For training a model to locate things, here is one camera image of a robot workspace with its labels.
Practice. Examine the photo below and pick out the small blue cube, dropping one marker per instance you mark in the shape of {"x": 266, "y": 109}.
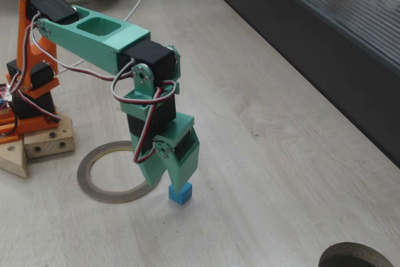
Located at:
{"x": 182, "y": 199}

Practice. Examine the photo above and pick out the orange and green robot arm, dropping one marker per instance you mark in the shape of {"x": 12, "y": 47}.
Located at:
{"x": 93, "y": 42}

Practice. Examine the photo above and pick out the wooden base block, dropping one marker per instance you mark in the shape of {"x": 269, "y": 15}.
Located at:
{"x": 47, "y": 142}

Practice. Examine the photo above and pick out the wooden plank with holes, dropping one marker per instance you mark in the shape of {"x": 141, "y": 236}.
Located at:
{"x": 12, "y": 160}

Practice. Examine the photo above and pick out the red controller board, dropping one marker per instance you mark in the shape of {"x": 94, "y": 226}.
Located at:
{"x": 2, "y": 93}

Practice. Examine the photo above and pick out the frosted partition with grey frame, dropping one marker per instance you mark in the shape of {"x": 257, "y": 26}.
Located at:
{"x": 312, "y": 45}

